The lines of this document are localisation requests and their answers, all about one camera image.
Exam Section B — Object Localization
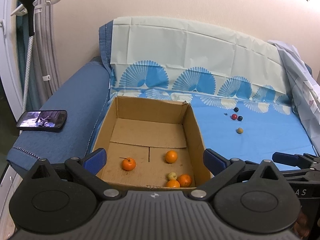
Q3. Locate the orange tangerine with stem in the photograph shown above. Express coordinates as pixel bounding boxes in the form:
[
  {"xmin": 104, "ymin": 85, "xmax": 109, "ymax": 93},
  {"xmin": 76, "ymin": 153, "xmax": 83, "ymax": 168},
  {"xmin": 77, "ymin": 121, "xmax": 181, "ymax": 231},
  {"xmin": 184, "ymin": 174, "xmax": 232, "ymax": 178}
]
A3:
[{"xmin": 121, "ymin": 157, "xmax": 136, "ymax": 171}]

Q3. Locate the small yellow-green fruit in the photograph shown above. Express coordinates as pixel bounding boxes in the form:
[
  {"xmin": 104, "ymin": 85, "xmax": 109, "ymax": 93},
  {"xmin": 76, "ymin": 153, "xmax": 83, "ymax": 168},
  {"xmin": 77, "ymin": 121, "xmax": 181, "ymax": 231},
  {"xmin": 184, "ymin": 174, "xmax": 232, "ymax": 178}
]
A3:
[{"xmin": 167, "ymin": 172, "xmax": 177, "ymax": 180}]

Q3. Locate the small red round fruit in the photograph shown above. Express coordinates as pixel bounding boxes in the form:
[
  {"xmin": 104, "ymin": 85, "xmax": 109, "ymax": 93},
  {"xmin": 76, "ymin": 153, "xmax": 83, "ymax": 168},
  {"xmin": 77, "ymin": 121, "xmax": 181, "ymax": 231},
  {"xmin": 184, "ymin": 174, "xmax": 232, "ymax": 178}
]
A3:
[{"xmin": 231, "ymin": 114, "xmax": 238, "ymax": 120}]

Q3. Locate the person's right hand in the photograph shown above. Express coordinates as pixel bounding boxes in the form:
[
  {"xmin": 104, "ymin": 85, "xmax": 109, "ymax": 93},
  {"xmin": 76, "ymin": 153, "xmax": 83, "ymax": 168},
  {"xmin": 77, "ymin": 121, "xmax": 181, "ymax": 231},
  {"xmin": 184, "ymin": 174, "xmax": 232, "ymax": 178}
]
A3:
[{"xmin": 293, "ymin": 211, "xmax": 310, "ymax": 239}]

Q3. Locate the brown cardboard box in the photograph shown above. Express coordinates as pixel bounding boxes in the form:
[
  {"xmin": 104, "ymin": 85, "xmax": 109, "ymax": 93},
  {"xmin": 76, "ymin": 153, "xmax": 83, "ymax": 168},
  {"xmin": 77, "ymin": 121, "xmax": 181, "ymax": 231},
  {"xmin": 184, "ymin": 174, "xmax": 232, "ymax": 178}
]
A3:
[{"xmin": 93, "ymin": 96, "xmax": 211, "ymax": 190}]

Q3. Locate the grey white sheet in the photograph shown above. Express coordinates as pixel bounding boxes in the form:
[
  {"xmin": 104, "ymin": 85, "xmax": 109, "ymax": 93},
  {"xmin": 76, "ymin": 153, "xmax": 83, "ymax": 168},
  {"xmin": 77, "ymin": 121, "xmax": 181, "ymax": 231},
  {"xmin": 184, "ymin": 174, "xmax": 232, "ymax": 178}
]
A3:
[{"xmin": 268, "ymin": 40, "xmax": 319, "ymax": 153}]

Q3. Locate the black smartphone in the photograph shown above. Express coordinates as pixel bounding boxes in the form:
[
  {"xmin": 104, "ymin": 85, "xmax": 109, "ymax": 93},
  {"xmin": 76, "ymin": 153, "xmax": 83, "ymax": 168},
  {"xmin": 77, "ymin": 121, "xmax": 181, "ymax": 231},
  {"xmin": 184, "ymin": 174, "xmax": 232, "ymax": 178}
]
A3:
[{"xmin": 16, "ymin": 110, "xmax": 67, "ymax": 132}]

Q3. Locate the blue white fan-pattern cloth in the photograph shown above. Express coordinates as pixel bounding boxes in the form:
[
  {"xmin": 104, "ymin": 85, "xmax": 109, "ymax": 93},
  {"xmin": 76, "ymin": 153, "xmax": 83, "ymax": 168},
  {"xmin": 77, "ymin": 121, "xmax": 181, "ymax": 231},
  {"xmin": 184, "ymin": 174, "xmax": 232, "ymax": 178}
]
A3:
[{"xmin": 106, "ymin": 16, "xmax": 317, "ymax": 178}]

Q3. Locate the grey curtain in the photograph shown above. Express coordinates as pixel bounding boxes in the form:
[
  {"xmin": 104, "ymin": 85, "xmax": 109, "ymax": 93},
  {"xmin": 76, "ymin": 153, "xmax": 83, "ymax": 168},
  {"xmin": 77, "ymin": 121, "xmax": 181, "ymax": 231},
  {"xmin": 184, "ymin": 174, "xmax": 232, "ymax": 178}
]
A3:
[{"xmin": 28, "ymin": 0, "xmax": 61, "ymax": 109}]

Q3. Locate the white door frame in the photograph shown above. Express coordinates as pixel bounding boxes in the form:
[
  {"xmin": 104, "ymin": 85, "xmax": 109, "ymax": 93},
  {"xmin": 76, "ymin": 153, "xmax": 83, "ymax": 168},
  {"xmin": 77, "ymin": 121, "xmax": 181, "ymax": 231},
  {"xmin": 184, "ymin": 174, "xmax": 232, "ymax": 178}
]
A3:
[{"xmin": 1, "ymin": 0, "xmax": 23, "ymax": 120}]

